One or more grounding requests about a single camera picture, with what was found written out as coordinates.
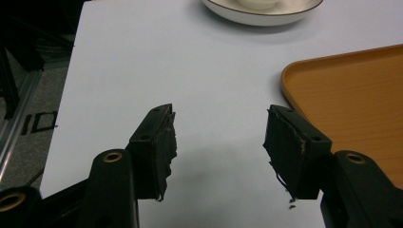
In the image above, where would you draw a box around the white plate with dark rim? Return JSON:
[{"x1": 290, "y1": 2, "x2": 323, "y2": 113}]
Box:
[{"x1": 201, "y1": 0, "x2": 324, "y2": 28}]

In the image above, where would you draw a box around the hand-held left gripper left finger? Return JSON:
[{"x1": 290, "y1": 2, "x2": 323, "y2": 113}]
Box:
[{"x1": 125, "y1": 103, "x2": 178, "y2": 202}]

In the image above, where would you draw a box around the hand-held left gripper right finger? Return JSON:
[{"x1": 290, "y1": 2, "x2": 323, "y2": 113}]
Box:
[{"x1": 262, "y1": 104, "x2": 333, "y2": 201}]

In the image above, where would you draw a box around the metal stand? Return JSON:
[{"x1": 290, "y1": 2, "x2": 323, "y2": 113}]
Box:
[{"x1": 0, "y1": 47, "x2": 44, "y2": 183}]

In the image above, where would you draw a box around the orange wooden tray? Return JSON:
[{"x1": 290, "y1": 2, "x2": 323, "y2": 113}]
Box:
[{"x1": 280, "y1": 44, "x2": 403, "y2": 190}]

